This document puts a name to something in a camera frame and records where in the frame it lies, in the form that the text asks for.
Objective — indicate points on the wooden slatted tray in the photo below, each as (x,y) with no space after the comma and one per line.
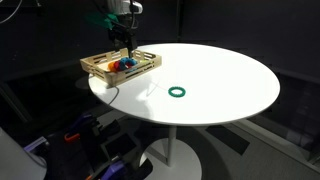
(115,79)

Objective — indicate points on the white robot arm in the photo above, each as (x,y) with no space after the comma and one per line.
(125,6)

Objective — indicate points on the white table pedestal base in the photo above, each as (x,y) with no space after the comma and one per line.
(171,156)

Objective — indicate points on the white rounded object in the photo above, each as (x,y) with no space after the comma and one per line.
(16,160)

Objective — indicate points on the purple clamp with orange tip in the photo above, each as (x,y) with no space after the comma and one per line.
(80,124)

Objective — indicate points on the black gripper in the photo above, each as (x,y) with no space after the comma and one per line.
(121,33)

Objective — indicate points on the purple and black clamp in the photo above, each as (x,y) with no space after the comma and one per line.
(115,168)

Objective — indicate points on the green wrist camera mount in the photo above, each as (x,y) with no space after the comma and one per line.
(101,19)

